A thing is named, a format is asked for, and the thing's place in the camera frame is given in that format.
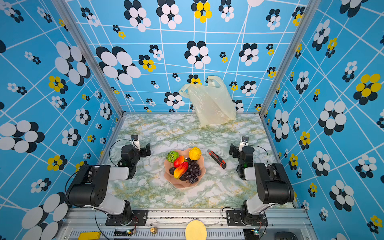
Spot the translucent yellowish plastic bag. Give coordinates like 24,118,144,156
179,76,237,127

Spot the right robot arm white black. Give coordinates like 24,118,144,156
229,144,295,227

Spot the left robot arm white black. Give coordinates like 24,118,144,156
66,141,151,226

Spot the red black utility knife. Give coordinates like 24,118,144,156
208,150,227,169

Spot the green kiwi fruit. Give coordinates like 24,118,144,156
166,151,179,163

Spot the dark avocado fruit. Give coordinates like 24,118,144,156
169,167,176,176

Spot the yellow lemon fruit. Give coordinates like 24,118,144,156
189,147,202,161

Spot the red yellow mango fruit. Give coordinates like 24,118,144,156
174,162,189,179

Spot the pink scalloped fruit plate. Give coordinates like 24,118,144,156
164,148,206,189

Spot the dark purple grape bunch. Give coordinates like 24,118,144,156
180,160,201,184

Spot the small brass knob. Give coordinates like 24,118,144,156
151,227,158,234

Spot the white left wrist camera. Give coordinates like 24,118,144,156
131,135,141,151

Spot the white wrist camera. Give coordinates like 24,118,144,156
131,135,141,151
239,137,249,152

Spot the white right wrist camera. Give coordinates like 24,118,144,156
239,137,249,152

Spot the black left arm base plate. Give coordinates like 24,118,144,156
105,210,149,227

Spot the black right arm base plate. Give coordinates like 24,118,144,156
225,210,268,227

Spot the aluminium front rail frame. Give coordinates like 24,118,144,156
57,208,317,240

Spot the yellow box on rail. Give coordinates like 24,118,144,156
78,232,102,240

